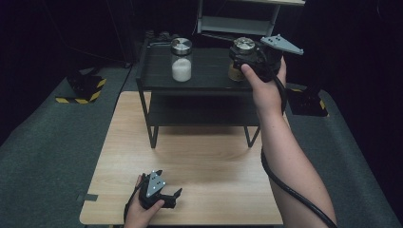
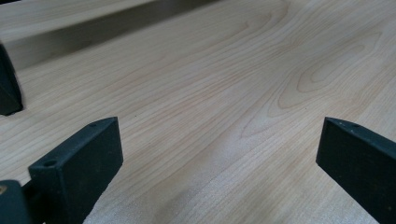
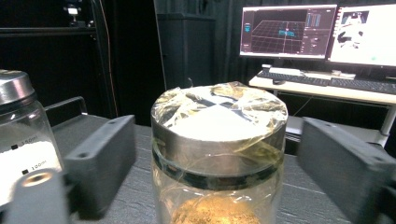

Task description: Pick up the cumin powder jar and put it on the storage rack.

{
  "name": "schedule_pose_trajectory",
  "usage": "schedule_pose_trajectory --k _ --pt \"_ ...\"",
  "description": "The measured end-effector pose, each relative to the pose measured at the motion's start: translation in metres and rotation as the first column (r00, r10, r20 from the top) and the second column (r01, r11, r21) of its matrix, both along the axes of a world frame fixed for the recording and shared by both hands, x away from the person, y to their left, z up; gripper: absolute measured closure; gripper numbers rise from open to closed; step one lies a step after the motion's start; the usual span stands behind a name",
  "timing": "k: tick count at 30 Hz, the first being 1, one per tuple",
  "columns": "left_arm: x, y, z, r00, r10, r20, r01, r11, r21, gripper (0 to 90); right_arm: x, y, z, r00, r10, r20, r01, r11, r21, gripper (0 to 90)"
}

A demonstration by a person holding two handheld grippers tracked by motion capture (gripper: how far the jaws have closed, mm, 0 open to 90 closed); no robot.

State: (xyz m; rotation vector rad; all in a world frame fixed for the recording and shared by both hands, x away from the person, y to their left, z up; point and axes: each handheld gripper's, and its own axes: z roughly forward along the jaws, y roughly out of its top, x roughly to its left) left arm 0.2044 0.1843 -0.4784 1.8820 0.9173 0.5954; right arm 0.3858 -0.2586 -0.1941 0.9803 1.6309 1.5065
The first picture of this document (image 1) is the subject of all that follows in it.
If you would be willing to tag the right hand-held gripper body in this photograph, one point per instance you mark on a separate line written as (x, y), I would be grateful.
(269, 61)

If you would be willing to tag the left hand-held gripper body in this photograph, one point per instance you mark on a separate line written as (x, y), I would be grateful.
(152, 198)

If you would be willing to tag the glass jar with brown contents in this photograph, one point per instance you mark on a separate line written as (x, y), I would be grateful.
(244, 43)

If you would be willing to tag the black metal rack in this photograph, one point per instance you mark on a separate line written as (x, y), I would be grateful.
(209, 68)

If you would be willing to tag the person's left hand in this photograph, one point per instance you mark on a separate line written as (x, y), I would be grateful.
(139, 217)

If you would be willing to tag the person's right hand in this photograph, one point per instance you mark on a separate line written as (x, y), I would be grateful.
(267, 95)

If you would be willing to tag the black base with hazard stripes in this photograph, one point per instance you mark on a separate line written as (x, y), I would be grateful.
(84, 85)
(305, 103)

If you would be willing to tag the glass jar with white contents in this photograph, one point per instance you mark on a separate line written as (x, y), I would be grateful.
(181, 69)

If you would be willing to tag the grey tape strip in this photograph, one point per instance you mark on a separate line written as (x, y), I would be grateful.
(87, 197)

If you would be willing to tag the dark lumpy objects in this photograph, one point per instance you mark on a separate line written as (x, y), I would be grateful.
(161, 35)

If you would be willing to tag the wooden desk with white frame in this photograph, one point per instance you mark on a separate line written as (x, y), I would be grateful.
(234, 25)

